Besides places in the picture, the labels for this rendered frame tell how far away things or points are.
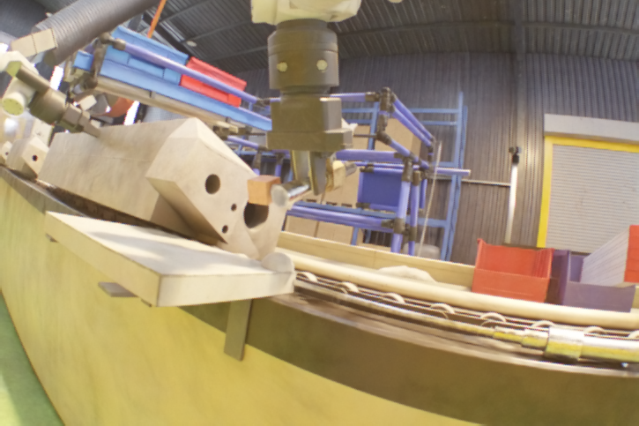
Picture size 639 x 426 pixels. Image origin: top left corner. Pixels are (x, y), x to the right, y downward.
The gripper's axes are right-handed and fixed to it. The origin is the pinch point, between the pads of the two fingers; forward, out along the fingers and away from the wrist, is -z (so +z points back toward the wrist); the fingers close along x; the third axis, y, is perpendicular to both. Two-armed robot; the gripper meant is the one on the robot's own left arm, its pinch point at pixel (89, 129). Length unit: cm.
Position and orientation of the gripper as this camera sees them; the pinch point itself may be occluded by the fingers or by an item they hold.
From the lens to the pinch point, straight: 99.8
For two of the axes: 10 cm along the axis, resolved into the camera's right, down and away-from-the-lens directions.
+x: 8.5, 0.9, -5.2
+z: -4.6, -3.6, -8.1
